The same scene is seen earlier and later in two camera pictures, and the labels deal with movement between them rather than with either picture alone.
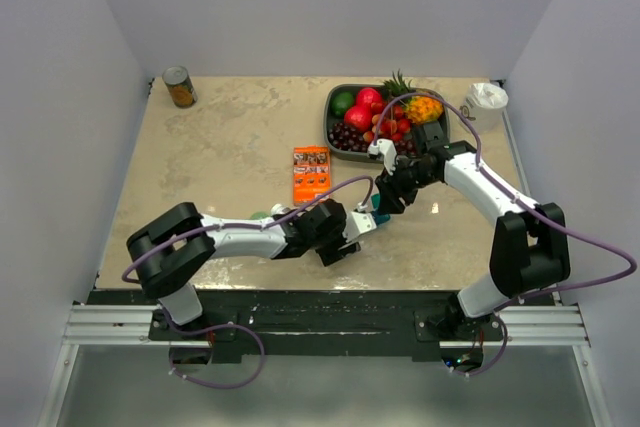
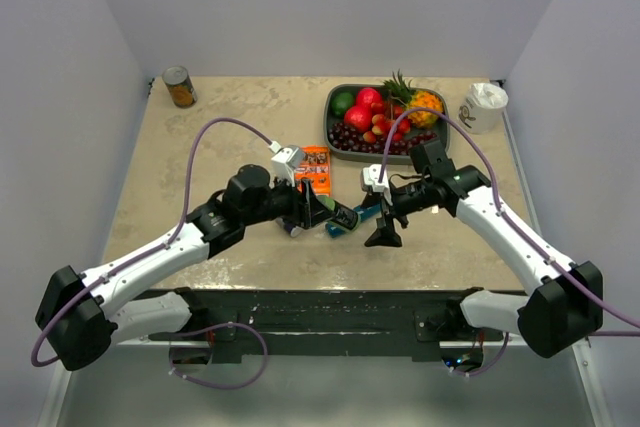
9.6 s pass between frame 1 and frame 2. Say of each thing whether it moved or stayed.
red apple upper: stayed
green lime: stayed
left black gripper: moved
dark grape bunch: stayed
